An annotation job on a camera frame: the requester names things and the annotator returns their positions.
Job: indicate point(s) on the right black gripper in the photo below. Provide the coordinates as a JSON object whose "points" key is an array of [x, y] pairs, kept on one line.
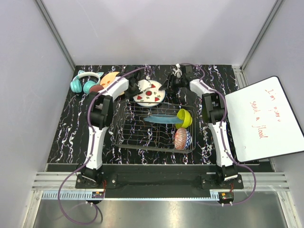
{"points": [[166, 86]]}

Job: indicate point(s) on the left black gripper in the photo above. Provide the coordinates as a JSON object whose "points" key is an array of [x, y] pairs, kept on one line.
{"points": [[138, 91]]}

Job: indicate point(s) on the white watermelon pattern plate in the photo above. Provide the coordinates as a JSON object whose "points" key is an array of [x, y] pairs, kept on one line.
{"points": [[151, 96]]}

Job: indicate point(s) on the orange floral plate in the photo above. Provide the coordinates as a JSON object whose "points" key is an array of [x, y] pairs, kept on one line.
{"points": [[108, 79]]}

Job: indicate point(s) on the yellow-green bowl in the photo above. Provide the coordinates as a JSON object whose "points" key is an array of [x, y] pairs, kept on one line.
{"points": [[186, 118]]}

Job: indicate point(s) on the teal scalloped plate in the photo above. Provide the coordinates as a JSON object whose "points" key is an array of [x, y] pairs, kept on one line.
{"points": [[163, 119]]}

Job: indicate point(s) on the pink cup brown lid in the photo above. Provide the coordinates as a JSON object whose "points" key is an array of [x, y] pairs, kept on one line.
{"points": [[96, 88]]}

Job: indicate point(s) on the wire dish rack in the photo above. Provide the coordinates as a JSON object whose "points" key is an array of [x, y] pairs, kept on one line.
{"points": [[132, 131]]}

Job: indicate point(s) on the red patterned bowl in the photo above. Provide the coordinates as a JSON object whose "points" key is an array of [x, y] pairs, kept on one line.
{"points": [[182, 139]]}

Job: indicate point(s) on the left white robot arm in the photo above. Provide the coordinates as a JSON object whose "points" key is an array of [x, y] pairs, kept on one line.
{"points": [[100, 115]]}

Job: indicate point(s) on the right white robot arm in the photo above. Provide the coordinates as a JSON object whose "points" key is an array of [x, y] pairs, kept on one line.
{"points": [[214, 114]]}

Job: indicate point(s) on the black marble pattern mat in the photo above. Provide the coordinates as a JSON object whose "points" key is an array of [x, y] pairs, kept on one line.
{"points": [[70, 142]]}

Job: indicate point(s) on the teal cat-ear headphones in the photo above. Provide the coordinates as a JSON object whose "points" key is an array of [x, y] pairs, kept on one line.
{"points": [[84, 81]]}

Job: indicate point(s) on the white dry-erase board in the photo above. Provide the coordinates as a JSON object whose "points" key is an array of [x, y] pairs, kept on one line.
{"points": [[262, 121]]}

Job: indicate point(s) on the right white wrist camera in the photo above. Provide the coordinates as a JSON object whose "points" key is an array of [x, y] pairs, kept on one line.
{"points": [[183, 69]]}

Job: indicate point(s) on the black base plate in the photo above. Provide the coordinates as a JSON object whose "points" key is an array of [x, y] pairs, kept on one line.
{"points": [[199, 176]]}

